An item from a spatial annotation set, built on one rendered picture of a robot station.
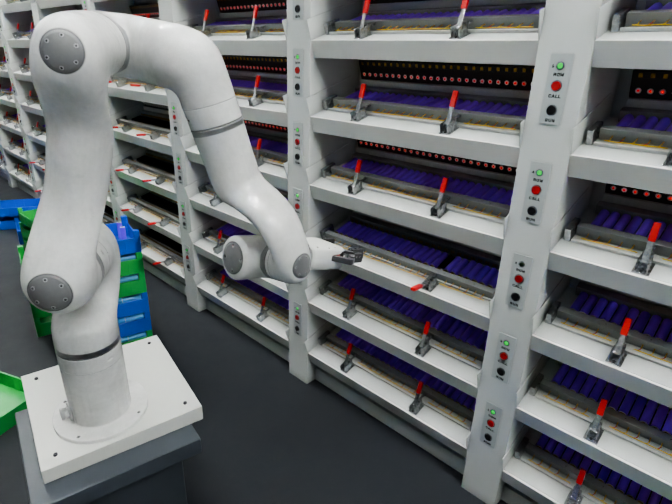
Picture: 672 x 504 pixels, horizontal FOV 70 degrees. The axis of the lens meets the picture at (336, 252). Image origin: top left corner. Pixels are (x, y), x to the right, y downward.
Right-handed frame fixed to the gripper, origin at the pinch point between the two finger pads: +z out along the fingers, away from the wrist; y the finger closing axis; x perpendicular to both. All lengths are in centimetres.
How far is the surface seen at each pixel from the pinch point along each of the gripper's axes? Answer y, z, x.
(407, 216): 4.9, 15.7, 9.2
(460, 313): 22.6, 20.3, -10.5
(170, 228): -122, 25, -27
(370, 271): -5.3, 19.3, -8.8
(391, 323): -0.5, 27.8, -23.8
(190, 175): -100, 19, 1
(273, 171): -48, 17, 11
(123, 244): -89, -11, -23
